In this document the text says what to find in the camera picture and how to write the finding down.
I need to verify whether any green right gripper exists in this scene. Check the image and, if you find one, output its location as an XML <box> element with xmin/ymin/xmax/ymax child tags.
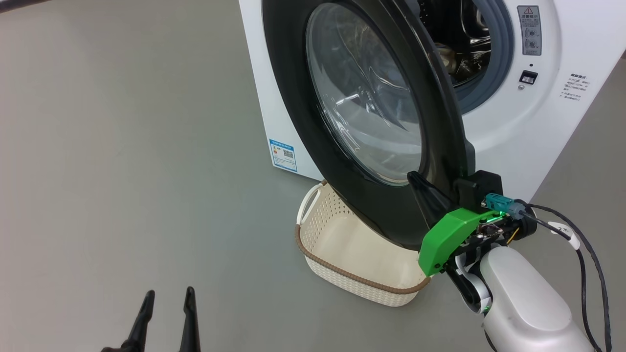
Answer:
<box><xmin>407</xmin><ymin>171</ymin><xmax>537</xmax><ymax>277</ymax></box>

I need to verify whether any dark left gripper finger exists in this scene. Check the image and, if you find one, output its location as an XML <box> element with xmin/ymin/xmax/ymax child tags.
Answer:
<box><xmin>101</xmin><ymin>290</ymin><xmax>156</xmax><ymax>352</ymax></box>
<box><xmin>179</xmin><ymin>286</ymin><xmax>201</xmax><ymax>352</ymax></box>

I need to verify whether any cream white garment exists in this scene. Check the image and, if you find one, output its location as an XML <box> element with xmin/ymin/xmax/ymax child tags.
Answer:
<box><xmin>434</xmin><ymin>43</ymin><xmax>463</xmax><ymax>79</ymax></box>

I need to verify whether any black round glass washer door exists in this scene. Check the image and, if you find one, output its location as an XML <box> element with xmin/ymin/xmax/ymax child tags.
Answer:
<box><xmin>262</xmin><ymin>0</ymin><xmax>476</xmax><ymax>251</ymax></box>

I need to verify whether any white front-load washing machine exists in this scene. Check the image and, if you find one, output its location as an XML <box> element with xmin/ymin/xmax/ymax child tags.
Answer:
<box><xmin>238</xmin><ymin>0</ymin><xmax>626</xmax><ymax>203</ymax></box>

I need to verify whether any grey rubber door gasket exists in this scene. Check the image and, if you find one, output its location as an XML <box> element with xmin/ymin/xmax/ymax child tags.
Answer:
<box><xmin>443</xmin><ymin>0</ymin><xmax>515</xmax><ymax>115</ymax></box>

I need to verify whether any stainless steel washing machine drum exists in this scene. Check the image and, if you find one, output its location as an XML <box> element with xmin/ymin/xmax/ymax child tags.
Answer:
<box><xmin>421</xmin><ymin>0</ymin><xmax>492</xmax><ymax>86</ymax></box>

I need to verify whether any cream perforated laundry basket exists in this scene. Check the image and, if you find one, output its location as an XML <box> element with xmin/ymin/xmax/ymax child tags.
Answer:
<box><xmin>295</xmin><ymin>180</ymin><xmax>432</xmax><ymax>308</ymax></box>

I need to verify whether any blue energy label sticker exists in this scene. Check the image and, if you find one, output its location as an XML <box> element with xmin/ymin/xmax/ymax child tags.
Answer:
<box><xmin>268</xmin><ymin>139</ymin><xmax>298</xmax><ymax>173</ymax></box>

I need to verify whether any small printed text sticker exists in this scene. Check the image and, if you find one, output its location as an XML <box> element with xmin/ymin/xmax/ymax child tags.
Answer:
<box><xmin>562</xmin><ymin>73</ymin><xmax>583</xmax><ymax>102</ymax></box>

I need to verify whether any grey warning label sticker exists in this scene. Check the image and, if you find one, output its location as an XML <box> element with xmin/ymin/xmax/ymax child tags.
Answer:
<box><xmin>517</xmin><ymin>5</ymin><xmax>542</xmax><ymax>56</ymax></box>

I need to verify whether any teal right cable connector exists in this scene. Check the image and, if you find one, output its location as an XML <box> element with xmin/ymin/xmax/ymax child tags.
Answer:
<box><xmin>485</xmin><ymin>193</ymin><xmax>527</xmax><ymax>220</ymax></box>

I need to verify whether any white cable tag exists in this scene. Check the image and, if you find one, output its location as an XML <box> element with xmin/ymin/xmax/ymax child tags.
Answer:
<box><xmin>548</xmin><ymin>221</ymin><xmax>581</xmax><ymax>250</ymax></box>

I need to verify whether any thin black cable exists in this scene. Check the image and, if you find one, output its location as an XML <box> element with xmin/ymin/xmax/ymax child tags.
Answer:
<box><xmin>533</xmin><ymin>218</ymin><xmax>600</xmax><ymax>352</ymax></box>
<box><xmin>526</xmin><ymin>203</ymin><xmax>613</xmax><ymax>352</ymax></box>

